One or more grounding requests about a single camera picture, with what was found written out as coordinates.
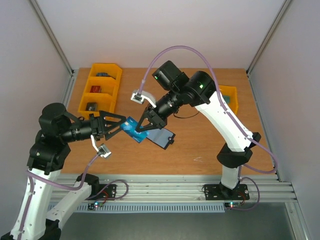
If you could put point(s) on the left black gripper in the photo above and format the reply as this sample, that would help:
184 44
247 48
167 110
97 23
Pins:
97 122

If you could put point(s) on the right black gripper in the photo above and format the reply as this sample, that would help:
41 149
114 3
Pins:
152 116

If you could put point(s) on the blue credit card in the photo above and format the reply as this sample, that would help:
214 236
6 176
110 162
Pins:
102 74
129 127

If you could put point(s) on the black card holder wallet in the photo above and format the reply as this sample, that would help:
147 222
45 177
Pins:
161 137

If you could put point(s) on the dark VIP card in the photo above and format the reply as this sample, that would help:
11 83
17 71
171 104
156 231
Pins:
91 107

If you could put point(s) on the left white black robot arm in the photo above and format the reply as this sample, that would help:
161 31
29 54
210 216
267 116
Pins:
47 205

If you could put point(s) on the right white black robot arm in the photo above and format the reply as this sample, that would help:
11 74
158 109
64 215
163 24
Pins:
200 92

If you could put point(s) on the red card in bin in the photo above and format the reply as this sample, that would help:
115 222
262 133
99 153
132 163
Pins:
95 89

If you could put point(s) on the green card in right bin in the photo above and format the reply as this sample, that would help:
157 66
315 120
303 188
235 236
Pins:
226 98

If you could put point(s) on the yellow bin near left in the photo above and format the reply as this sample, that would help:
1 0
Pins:
104 102

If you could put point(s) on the yellow bin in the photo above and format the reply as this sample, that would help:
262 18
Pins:
101 85
112 69
104 102
233 93

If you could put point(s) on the yellow bin middle left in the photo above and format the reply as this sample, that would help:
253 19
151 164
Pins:
101 85

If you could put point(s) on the yellow bin far left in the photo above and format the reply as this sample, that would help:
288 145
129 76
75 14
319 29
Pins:
112 69

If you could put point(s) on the yellow bin right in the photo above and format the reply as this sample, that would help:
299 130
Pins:
233 93

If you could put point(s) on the left small circuit board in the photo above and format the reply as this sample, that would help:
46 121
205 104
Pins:
94 206

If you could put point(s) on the small circuit board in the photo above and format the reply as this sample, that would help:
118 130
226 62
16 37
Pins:
232 205
94 206

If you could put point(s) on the right small circuit board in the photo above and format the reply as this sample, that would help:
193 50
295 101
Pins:
232 205

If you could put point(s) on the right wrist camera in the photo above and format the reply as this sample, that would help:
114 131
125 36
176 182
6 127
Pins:
140 98

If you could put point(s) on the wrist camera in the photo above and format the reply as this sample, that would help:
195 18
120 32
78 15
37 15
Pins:
140 98
101 150

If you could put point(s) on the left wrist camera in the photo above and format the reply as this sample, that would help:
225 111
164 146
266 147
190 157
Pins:
101 150

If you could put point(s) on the aluminium rail frame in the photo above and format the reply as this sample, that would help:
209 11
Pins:
157 188

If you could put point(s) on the grey slotted cable duct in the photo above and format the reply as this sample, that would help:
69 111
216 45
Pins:
139 208

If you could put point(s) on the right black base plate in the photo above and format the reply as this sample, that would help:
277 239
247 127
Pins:
212 192

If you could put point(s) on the left aluminium corner post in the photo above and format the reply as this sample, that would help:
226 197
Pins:
46 26

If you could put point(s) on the aluminium corner post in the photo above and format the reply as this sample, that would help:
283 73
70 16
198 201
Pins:
285 6
46 26

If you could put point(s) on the right aluminium corner post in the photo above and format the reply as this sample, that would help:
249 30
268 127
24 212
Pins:
285 6

